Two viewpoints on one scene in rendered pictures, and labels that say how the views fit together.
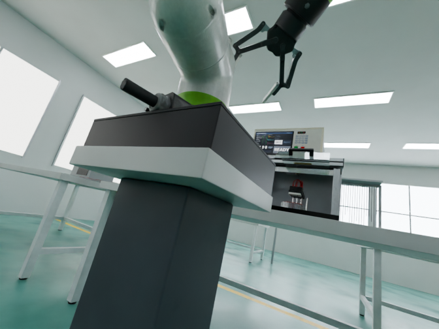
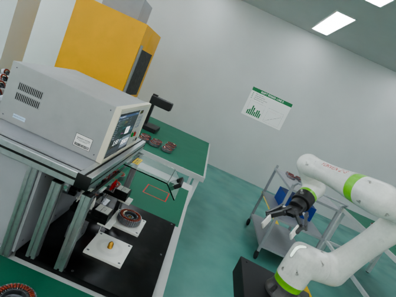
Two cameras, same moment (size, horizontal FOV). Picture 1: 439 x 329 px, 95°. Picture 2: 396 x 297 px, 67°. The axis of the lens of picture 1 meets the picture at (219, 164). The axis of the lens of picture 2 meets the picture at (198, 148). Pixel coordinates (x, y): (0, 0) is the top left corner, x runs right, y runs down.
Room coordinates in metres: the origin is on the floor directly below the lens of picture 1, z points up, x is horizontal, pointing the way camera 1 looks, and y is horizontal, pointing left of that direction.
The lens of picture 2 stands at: (1.56, 0.77, 1.50)
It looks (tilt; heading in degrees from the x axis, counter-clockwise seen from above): 11 degrees down; 239
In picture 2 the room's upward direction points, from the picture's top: 25 degrees clockwise
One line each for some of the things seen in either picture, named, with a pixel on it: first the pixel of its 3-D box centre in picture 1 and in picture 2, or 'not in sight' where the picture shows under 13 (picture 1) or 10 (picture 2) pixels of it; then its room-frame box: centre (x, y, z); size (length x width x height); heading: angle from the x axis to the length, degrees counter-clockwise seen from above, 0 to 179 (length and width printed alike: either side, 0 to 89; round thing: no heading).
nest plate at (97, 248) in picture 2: not in sight; (109, 248); (1.15, -0.20, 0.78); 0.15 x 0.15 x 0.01; 60
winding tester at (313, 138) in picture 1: (289, 153); (86, 109); (1.36, -0.48, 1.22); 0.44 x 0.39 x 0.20; 60
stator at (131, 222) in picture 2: (292, 207); (129, 217); (1.03, -0.41, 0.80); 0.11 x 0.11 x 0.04
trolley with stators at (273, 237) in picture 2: not in sight; (289, 215); (-1.43, -1.53, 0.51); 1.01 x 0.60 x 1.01; 60
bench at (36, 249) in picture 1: (62, 211); not in sight; (2.46, 1.64, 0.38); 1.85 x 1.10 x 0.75; 60
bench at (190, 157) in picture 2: not in sight; (155, 164); (0.06, -2.45, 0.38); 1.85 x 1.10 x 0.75; 60
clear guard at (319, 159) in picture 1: (304, 164); (148, 171); (1.01, -0.44, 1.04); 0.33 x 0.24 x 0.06; 150
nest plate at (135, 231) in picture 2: not in sight; (127, 222); (1.03, -0.41, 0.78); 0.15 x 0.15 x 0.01; 60
